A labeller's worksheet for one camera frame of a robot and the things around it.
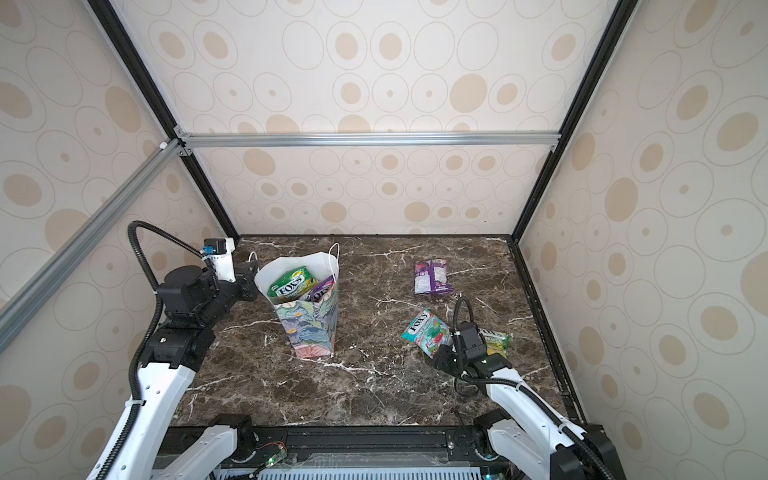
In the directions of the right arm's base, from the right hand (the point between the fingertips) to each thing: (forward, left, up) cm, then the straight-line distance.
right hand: (442, 357), depth 86 cm
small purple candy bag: (+14, +34, +15) cm, 40 cm away
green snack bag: (+15, +41, +17) cm, 47 cm away
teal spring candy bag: (+7, +4, +2) cm, 9 cm away
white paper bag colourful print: (+3, +35, +14) cm, 38 cm away
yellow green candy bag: (+3, -16, +2) cm, 16 cm away
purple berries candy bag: (+28, +1, +2) cm, 28 cm away
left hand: (+10, +44, +33) cm, 56 cm away
